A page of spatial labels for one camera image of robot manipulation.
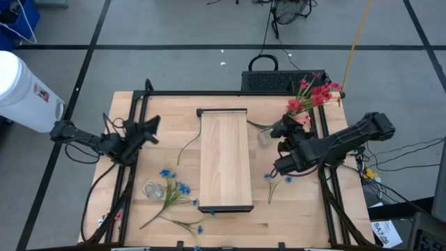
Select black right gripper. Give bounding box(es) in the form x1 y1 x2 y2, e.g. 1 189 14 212
270 114 309 153

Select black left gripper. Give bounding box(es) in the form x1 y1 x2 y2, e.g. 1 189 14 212
117 115 162 164

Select slim faceted clear glass vase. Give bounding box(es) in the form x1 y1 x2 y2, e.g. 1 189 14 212
256 128 276 147

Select green stem with black bud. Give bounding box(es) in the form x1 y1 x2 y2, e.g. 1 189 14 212
176 107 205 167

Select red artificial flower bunch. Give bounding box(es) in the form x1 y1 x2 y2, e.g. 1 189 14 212
246 71 344 130

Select small blue flower sprig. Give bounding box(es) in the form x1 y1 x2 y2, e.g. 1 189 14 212
263 173 293 205

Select round ribbed clear glass vase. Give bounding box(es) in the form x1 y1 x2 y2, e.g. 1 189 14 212
141 181 165 201

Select blue artificial flower bunch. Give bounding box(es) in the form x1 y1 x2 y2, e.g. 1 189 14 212
139 169 200 230

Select wooden shelf with black legs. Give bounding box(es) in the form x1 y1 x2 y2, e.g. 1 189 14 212
196 107 254 213

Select black perforated computer case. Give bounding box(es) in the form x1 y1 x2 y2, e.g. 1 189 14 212
240 69 330 93

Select black floor fan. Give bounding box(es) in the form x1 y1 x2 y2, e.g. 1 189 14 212
270 0 316 40

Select white plastic bucket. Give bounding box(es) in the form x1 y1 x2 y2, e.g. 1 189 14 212
0 50 66 134

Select black floor beam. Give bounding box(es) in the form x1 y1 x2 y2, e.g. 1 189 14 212
367 197 435 220

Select white printed paper sheet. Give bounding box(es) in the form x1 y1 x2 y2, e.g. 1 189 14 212
369 219 403 249

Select grey floor box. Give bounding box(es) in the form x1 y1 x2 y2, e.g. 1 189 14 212
33 0 69 8

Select blue plastic bin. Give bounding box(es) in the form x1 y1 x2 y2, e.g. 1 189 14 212
0 0 41 52

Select black metal table frame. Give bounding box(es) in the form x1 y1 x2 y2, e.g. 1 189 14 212
83 78 376 250

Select black cable loop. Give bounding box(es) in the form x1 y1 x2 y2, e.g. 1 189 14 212
247 54 279 73

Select black fan cable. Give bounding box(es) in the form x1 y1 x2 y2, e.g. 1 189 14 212
259 0 302 70

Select yellow cord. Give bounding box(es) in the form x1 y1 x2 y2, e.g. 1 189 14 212
340 0 374 93

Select black floor cable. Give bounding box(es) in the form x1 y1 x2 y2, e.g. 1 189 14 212
374 162 442 172
364 137 446 161

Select white cable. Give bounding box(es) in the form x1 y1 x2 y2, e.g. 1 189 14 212
0 0 38 45

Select grey metal post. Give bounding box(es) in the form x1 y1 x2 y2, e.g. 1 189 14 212
431 139 446 224

